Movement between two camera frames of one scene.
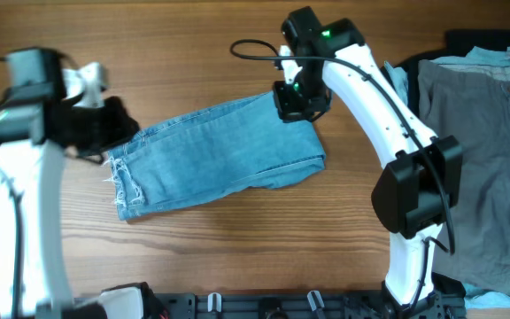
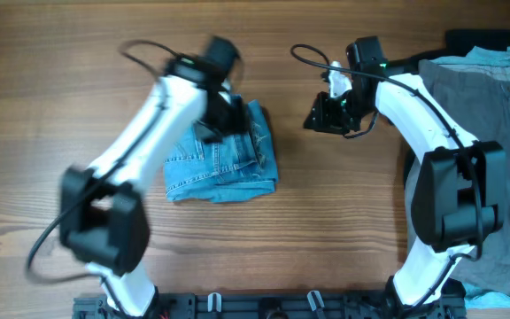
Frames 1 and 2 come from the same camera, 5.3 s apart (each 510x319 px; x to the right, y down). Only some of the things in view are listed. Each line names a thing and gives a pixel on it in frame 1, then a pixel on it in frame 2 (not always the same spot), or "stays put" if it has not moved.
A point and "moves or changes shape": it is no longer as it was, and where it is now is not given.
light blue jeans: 231,148 moves or changes shape
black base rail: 438,302 stays put
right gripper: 287,110 -> 324,120
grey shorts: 495,223 stays put
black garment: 456,43 stays put
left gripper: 119,128 -> 239,126
